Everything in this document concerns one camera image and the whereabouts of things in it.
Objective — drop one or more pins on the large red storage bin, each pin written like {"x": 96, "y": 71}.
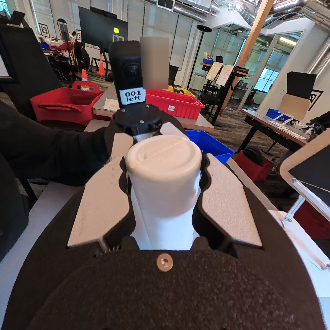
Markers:
{"x": 175, "y": 105}

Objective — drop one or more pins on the silver ceiling duct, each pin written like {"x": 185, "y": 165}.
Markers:
{"x": 196, "y": 10}

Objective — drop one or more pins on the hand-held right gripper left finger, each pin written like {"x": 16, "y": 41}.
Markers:
{"x": 103, "y": 203}

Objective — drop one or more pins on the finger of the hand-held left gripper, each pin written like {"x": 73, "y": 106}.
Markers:
{"x": 121, "y": 144}
{"x": 171, "y": 130}

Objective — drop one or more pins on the window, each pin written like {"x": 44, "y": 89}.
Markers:
{"x": 266, "y": 80}

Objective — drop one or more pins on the black chair back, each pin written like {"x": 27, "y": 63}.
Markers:
{"x": 25, "y": 72}

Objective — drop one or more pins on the wooden-top standing desk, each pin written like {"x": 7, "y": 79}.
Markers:
{"x": 242, "y": 74}

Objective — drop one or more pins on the red floor bag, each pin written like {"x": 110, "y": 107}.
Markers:
{"x": 257, "y": 167}

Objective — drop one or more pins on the black office chair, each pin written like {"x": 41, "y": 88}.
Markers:
{"x": 174, "y": 74}

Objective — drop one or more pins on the large black screen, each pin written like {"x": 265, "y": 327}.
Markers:
{"x": 100, "y": 25}

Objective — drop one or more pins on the orange traffic cone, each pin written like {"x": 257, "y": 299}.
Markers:
{"x": 85, "y": 81}
{"x": 101, "y": 65}

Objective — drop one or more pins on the person's left forearm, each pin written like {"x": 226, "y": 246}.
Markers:
{"x": 51, "y": 154}

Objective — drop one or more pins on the white air vent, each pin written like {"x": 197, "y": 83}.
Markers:
{"x": 165, "y": 3}

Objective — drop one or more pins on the printed marker tag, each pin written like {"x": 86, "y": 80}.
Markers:
{"x": 316, "y": 98}
{"x": 44, "y": 29}

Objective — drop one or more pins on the long wooden table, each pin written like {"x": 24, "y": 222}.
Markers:
{"x": 257, "y": 117}

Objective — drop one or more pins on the printed paper sheet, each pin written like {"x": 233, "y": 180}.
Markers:
{"x": 110, "y": 104}

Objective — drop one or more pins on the paper flip chart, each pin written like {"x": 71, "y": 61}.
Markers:
{"x": 224, "y": 75}
{"x": 214, "y": 71}

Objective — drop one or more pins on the small blue storage bin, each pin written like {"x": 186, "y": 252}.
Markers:
{"x": 208, "y": 61}

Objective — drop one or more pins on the beige table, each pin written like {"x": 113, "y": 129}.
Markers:
{"x": 201, "y": 123}

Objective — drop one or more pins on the beige board on stand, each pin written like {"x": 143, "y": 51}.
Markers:
{"x": 295, "y": 108}

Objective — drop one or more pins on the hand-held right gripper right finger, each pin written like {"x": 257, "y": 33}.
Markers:
{"x": 224, "y": 206}

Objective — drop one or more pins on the white board stand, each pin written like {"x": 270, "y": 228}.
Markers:
{"x": 304, "y": 245}

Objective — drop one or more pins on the yellow storage bin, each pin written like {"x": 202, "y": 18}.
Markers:
{"x": 185, "y": 92}

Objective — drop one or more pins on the black panel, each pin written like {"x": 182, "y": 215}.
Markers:
{"x": 301, "y": 85}

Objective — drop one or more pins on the black floor lamp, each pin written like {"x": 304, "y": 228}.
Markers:
{"x": 201, "y": 46}

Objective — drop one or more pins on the wooden pillar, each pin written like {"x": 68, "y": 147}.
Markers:
{"x": 250, "y": 43}

